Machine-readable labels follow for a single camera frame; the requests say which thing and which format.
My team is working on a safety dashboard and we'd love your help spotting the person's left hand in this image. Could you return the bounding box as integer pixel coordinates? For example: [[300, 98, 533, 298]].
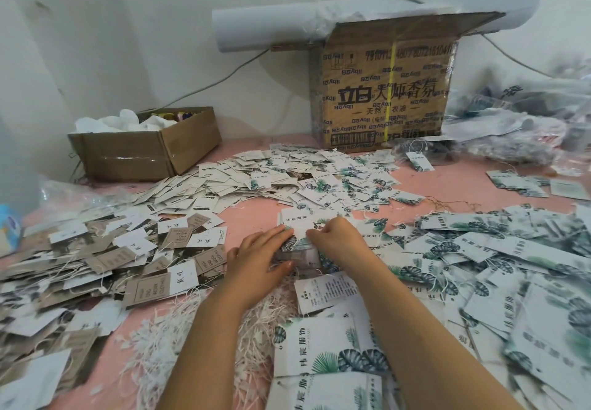
[[219, 225, 297, 309]]

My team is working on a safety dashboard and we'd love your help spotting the person's right hand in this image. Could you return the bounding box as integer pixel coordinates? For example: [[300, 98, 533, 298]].
[[305, 215, 384, 277]]

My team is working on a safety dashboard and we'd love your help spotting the heap of small tags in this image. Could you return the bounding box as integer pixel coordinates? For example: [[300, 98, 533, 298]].
[[124, 145, 426, 214]]

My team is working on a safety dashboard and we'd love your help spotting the pile of white strings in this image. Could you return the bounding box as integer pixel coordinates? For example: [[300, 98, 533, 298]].
[[115, 271, 301, 410]]

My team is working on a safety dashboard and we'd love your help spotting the pile of green leaf tags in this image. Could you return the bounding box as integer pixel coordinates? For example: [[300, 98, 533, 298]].
[[268, 197, 591, 410]]

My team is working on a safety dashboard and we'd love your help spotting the pile of brown white tags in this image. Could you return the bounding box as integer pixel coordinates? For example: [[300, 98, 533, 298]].
[[0, 200, 228, 410]]

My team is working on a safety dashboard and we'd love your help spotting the person's right forearm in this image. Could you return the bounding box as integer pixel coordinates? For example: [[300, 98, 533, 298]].
[[355, 252, 541, 410]]

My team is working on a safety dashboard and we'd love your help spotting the person's left forearm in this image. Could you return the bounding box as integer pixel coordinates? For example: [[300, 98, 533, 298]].
[[155, 292, 269, 410]]

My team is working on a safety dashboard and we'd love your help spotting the small open cardboard box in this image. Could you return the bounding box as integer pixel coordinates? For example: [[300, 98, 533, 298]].
[[67, 106, 223, 183]]

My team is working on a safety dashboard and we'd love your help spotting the large printed cardboard box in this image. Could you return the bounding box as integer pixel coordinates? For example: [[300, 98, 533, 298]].
[[309, 12, 506, 153]]

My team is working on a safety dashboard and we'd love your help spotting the white crumpled material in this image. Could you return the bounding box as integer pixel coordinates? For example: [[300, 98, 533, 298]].
[[73, 108, 179, 134]]

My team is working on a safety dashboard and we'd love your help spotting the clear plastic bag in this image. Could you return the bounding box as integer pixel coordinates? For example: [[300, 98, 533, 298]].
[[32, 174, 107, 223]]

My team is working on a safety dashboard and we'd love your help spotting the heap of clear plastic bags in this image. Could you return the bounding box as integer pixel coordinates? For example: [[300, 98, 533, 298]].
[[443, 54, 591, 180]]

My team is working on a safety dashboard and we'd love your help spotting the white roll in plastic wrap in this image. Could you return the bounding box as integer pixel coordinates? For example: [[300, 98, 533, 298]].
[[211, 0, 541, 54]]

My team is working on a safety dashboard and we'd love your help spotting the blue tissue pack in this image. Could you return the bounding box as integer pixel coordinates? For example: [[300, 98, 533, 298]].
[[0, 204, 23, 259]]

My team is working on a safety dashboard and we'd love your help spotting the black cable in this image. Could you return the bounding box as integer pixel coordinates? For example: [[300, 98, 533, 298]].
[[152, 47, 271, 111]]

